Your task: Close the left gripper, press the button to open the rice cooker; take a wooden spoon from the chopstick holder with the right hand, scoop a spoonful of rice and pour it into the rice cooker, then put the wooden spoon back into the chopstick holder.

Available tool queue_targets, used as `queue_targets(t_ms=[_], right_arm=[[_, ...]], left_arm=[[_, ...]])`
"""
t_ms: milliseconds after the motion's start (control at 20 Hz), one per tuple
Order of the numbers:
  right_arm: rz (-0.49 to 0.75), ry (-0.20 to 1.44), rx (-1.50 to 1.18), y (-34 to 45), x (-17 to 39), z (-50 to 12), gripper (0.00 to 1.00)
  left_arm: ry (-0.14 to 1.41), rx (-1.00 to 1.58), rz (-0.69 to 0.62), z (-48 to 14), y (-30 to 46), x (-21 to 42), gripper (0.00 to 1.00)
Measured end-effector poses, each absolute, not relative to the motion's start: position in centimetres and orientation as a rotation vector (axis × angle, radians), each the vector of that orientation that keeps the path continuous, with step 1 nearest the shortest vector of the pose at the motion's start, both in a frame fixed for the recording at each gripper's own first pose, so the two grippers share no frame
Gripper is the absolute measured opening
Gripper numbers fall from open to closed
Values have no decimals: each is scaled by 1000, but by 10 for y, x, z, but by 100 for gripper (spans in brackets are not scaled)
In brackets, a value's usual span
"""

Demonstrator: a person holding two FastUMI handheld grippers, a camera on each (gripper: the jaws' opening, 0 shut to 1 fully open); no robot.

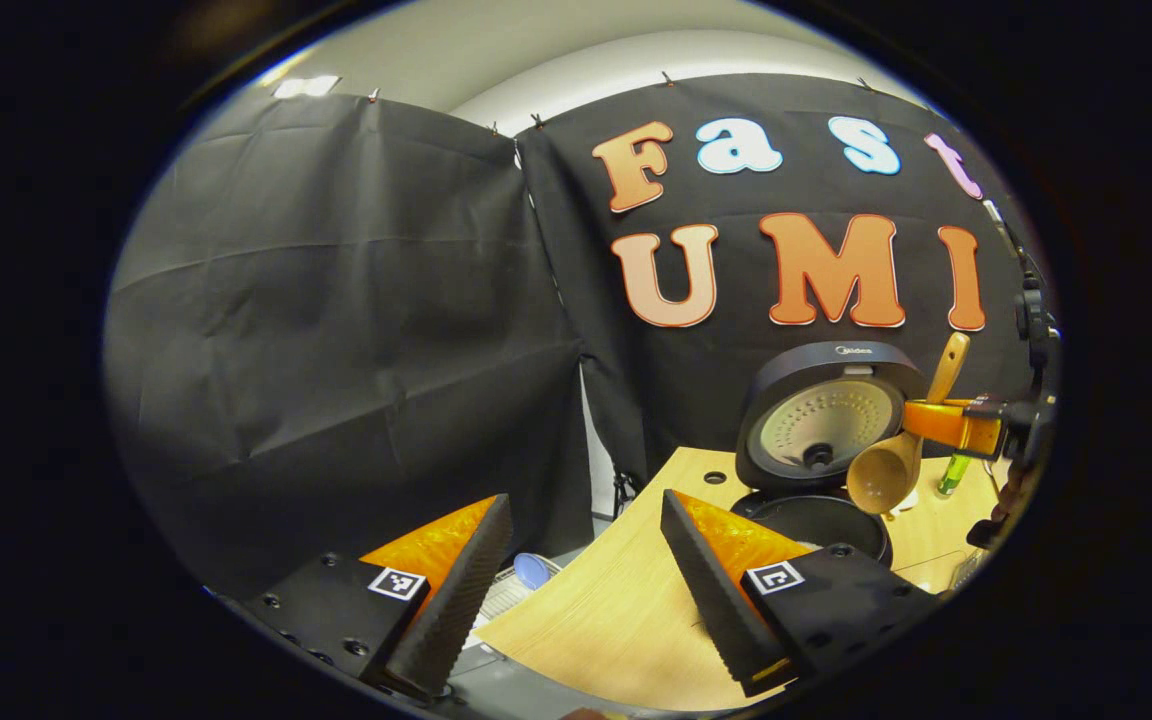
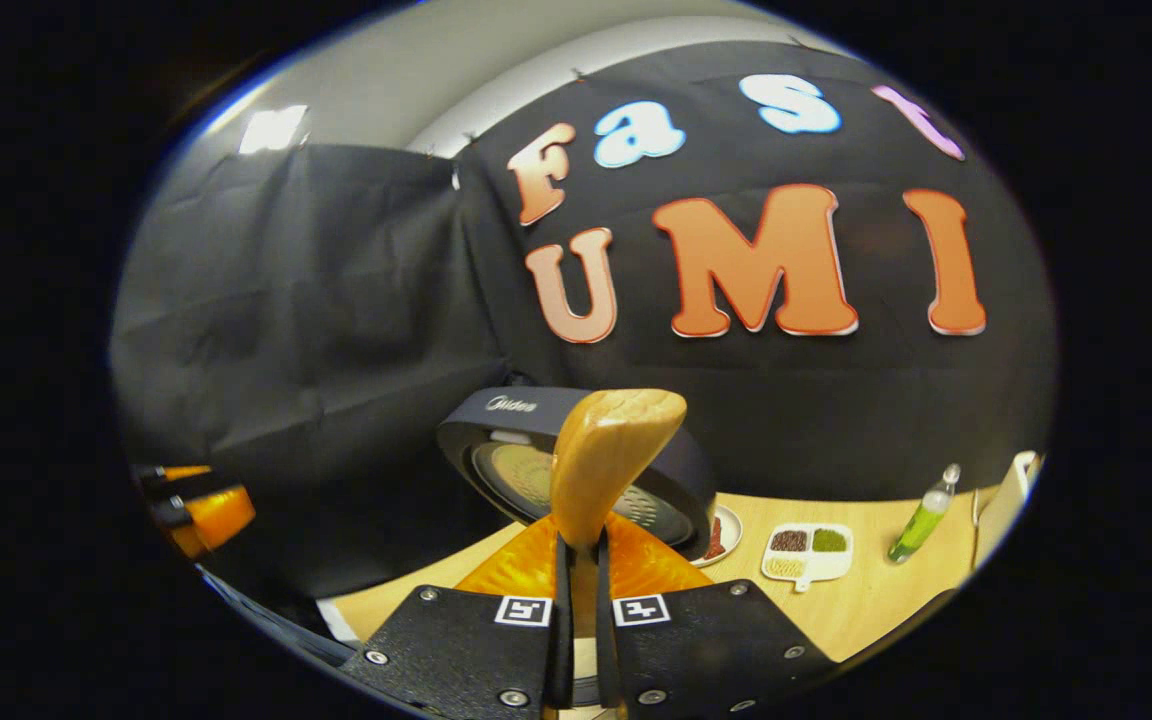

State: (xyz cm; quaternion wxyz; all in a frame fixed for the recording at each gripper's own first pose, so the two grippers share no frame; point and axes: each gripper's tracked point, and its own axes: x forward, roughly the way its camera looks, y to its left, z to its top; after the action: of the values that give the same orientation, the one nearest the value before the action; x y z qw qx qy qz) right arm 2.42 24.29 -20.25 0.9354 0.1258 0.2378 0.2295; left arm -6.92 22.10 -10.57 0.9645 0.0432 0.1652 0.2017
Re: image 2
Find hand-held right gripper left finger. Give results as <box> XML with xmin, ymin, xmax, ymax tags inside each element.
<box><xmin>336</xmin><ymin>512</ymin><xmax>574</xmax><ymax>720</ymax></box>

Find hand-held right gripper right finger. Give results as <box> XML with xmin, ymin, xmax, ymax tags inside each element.
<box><xmin>591</xmin><ymin>510</ymin><xmax>837</xmax><ymax>720</ymax></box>

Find white divided dish of beans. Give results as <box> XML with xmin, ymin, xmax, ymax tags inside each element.
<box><xmin>761</xmin><ymin>521</ymin><xmax>855</xmax><ymax>593</ymax></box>

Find green drink bottle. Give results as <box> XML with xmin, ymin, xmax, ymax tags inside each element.
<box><xmin>886</xmin><ymin>463</ymin><xmax>963</xmax><ymax>566</ymax></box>

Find black backdrop cloth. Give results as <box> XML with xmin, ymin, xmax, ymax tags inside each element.
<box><xmin>111</xmin><ymin>40</ymin><xmax>1057</xmax><ymax>606</ymax></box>

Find black rice cooker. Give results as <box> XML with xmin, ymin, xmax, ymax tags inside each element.
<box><xmin>436</xmin><ymin>385</ymin><xmax>719</xmax><ymax>563</ymax></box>

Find white toaster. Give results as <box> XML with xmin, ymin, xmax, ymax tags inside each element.
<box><xmin>973</xmin><ymin>450</ymin><xmax>1043</xmax><ymax>572</ymax></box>

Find wooden spoon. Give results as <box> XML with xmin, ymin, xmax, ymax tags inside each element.
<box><xmin>549</xmin><ymin>388</ymin><xmax>688</xmax><ymax>706</ymax></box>

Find round plate of red meat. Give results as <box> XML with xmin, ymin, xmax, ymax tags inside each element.
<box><xmin>691</xmin><ymin>503</ymin><xmax>744</xmax><ymax>569</ymax></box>

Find ceiling light panel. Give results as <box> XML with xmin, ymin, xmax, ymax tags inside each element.
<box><xmin>239</xmin><ymin>104</ymin><xmax>310</xmax><ymax>155</ymax></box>

